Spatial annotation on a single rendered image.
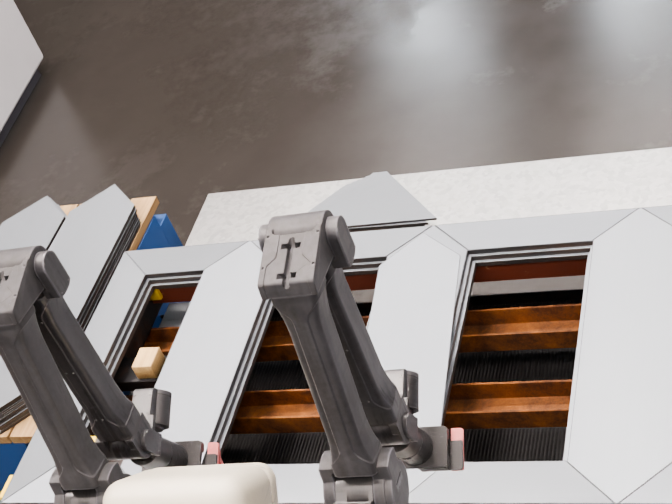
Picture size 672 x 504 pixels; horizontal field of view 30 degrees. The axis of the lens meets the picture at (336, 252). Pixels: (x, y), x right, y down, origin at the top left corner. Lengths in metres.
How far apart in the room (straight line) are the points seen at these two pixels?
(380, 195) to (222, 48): 2.64
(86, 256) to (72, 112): 2.50
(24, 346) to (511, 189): 1.49
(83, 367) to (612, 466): 0.90
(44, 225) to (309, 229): 1.79
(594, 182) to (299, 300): 1.45
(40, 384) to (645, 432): 1.03
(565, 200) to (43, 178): 2.84
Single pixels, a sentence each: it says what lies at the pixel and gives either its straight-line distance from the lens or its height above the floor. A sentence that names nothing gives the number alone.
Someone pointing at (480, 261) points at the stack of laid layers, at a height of 0.83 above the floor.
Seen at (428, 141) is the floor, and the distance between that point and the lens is 4.49.
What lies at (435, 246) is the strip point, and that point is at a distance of 2.69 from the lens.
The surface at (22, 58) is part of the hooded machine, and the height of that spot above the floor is 0.17.
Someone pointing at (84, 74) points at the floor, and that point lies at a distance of 5.82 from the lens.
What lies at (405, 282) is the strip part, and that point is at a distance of 2.63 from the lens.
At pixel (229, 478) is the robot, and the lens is 1.67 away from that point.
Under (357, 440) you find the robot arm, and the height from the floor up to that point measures 1.35.
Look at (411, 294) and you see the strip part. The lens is 2.60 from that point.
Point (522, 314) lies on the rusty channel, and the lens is 2.69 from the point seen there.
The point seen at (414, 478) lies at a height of 0.85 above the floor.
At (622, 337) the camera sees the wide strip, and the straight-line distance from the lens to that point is 2.40.
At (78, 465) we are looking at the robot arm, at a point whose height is 1.33.
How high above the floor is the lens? 2.56
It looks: 38 degrees down
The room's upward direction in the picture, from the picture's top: 22 degrees counter-clockwise
